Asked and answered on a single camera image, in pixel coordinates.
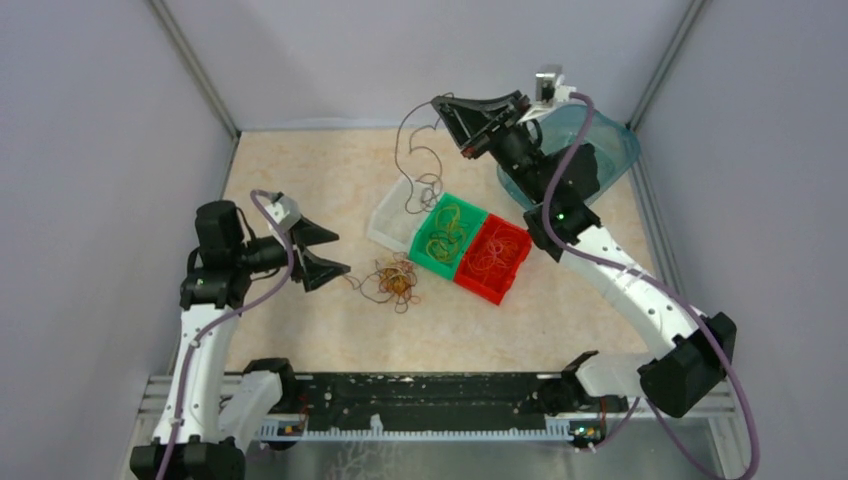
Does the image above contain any dark brown cable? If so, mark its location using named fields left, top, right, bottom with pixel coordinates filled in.
left=393, top=92, right=458, bottom=216

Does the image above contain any red plastic bin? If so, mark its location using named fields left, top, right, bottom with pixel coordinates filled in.
left=453, top=214, right=533, bottom=305

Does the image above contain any cable bundle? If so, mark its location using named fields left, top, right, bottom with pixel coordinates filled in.
left=343, top=251, right=424, bottom=315

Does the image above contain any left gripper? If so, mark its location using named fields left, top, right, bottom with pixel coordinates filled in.
left=234, top=215, right=351, bottom=292

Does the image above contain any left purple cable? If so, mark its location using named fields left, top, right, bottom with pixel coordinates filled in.
left=152, top=189, right=297, bottom=480

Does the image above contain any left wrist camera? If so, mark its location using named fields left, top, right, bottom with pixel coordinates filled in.
left=265, top=192, right=302, bottom=232

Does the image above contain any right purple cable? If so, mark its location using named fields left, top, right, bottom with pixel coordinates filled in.
left=541, top=91, right=762, bottom=480

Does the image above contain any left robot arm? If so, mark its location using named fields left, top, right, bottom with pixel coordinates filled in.
left=129, top=190, right=350, bottom=479

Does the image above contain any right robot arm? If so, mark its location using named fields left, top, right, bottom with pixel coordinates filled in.
left=431, top=92, right=737, bottom=418

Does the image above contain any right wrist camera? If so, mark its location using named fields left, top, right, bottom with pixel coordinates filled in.
left=518, top=64, right=576, bottom=124

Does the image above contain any purple cable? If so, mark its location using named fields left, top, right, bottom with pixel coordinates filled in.
left=152, top=189, right=297, bottom=480
left=541, top=91, right=762, bottom=480

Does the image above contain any red cable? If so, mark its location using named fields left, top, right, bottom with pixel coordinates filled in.
left=463, top=231, right=525, bottom=280

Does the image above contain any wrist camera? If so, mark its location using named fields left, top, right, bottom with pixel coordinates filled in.
left=518, top=64, right=576, bottom=124
left=265, top=192, right=302, bottom=232

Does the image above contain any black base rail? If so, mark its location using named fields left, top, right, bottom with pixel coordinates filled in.
left=271, top=372, right=629, bottom=432

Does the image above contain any green plastic bin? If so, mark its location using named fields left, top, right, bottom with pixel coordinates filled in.
left=408, top=193, right=489, bottom=281

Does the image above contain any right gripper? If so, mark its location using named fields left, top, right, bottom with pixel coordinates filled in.
left=431, top=91, right=550, bottom=206

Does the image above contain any white plastic bin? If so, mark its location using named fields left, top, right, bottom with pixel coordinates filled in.
left=366, top=175, right=439, bottom=253

